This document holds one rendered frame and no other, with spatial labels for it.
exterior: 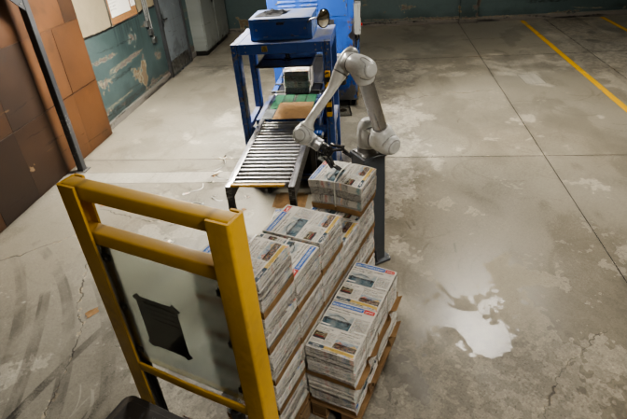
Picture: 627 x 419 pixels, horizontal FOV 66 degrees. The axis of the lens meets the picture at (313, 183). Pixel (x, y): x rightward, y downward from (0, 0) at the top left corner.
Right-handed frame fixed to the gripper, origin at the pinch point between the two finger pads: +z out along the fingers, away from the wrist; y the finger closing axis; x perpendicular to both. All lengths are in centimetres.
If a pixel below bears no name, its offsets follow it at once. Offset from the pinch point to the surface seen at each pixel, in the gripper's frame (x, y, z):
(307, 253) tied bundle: 85, 1, 15
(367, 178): 0.6, 0.8, 17.1
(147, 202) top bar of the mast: 166, -63, -32
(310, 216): 54, 7, 3
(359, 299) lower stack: 62, 33, 54
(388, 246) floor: -64, 97, 63
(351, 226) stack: 24.3, 22.2, 26.0
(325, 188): 13.1, 17.2, -2.5
